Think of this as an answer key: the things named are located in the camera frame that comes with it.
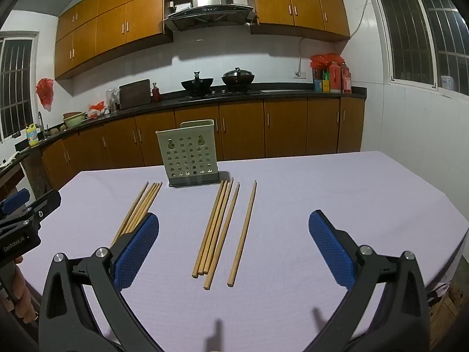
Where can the small barred window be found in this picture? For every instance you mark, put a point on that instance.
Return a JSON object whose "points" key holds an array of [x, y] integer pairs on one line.
{"points": [[14, 84]]}

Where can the red oil bottle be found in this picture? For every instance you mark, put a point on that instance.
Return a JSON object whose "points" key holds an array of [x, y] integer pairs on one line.
{"points": [[335, 79], [346, 80]]}

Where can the person's left hand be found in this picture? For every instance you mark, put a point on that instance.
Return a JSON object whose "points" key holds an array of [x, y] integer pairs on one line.
{"points": [[22, 299]]}

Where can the black kitchen countertop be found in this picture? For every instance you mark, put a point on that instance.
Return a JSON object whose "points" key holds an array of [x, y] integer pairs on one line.
{"points": [[285, 93]]}

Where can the large barred window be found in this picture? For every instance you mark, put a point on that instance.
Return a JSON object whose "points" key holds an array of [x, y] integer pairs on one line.
{"points": [[421, 29]]}

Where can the wooden chopstick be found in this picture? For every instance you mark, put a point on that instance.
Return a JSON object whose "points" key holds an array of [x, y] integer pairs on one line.
{"points": [[144, 201], [147, 201], [213, 227], [218, 227], [209, 227], [141, 201], [244, 227], [151, 201], [225, 227], [130, 212]]}

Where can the lilac tablecloth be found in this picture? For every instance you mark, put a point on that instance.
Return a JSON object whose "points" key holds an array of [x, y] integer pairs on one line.
{"points": [[278, 198]]}

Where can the green perforated utensil holder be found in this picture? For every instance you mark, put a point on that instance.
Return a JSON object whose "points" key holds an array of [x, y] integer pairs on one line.
{"points": [[187, 154]]}

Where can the yellow detergent bottle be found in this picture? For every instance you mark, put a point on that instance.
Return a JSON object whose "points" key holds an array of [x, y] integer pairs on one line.
{"points": [[32, 136]]}

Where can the hanging red plastic bag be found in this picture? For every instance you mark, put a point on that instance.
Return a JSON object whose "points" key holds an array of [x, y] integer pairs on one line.
{"points": [[45, 93]]}

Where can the wooden wall cabinets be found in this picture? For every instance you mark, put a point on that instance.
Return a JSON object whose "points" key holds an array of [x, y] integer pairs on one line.
{"points": [[110, 18]]}

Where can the dark cutting board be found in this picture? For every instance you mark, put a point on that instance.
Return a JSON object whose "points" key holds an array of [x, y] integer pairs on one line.
{"points": [[135, 94]]}

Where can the black wok with lid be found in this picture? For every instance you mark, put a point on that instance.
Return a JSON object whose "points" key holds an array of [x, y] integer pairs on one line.
{"points": [[238, 77]]}

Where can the red bag over bottles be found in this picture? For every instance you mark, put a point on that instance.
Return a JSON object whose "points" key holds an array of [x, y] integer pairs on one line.
{"points": [[326, 59]]}

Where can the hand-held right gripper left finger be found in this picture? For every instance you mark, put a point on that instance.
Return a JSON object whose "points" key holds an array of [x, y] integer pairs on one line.
{"points": [[135, 249]]}

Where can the green basin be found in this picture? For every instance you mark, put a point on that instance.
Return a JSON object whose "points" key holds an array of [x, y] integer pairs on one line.
{"points": [[74, 120]]}

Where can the glass jars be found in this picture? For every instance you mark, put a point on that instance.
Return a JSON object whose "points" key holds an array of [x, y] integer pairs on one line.
{"points": [[113, 101]]}

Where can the small red bottle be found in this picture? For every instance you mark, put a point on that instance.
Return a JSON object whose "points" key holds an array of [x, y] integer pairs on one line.
{"points": [[156, 93]]}

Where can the red and white plastic bag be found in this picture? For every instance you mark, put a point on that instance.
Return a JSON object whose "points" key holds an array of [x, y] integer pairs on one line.
{"points": [[96, 110]]}

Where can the metal faucet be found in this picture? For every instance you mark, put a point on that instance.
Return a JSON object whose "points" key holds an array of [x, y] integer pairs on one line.
{"points": [[41, 124]]}

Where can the colourful carton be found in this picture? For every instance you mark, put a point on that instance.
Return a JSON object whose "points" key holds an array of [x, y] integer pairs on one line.
{"points": [[320, 82]]}

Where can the white wall socket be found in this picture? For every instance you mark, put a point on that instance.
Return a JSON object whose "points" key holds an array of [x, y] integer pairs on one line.
{"points": [[299, 74]]}

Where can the gas stove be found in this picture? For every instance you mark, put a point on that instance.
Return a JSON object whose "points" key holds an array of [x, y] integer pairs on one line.
{"points": [[220, 93]]}

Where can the wooden base cabinets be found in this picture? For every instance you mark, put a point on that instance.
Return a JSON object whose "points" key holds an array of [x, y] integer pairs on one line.
{"points": [[285, 128]]}

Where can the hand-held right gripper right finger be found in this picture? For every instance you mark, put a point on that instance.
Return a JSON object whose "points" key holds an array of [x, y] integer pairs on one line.
{"points": [[331, 249]]}

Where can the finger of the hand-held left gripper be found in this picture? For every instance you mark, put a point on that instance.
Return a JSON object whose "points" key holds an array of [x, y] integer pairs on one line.
{"points": [[14, 200], [42, 205]]}

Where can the steel range hood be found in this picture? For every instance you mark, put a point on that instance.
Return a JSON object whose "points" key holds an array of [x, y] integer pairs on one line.
{"points": [[209, 0]]}

